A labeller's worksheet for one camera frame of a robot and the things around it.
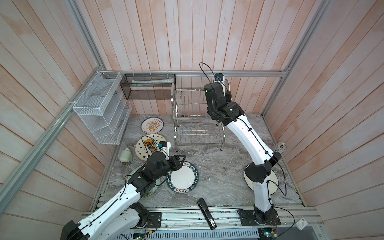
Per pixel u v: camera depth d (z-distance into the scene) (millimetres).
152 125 1142
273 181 870
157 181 608
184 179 859
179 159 669
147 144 1010
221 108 528
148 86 1050
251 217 727
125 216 584
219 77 598
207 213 726
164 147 675
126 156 899
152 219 728
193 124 1112
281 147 855
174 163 648
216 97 527
